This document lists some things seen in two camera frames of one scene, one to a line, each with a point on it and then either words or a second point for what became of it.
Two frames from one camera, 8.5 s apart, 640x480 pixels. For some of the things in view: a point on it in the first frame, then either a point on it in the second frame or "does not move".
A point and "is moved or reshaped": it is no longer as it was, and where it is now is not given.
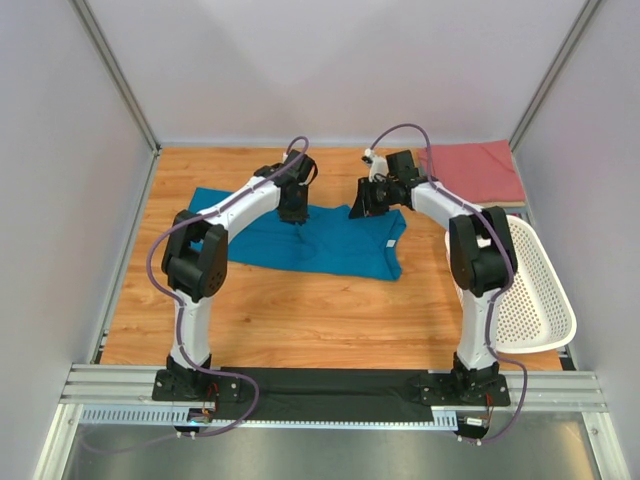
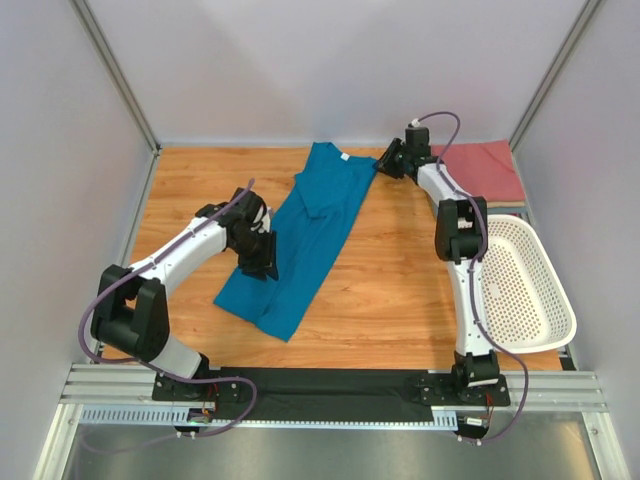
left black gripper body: [292, 212] -> [261, 252]
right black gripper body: [368, 195] -> [393, 158]
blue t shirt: [367, 245] is moved or reshaped
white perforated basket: [536, 314] does not move
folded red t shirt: [481, 173] does not move
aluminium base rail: [127, 385] does not move
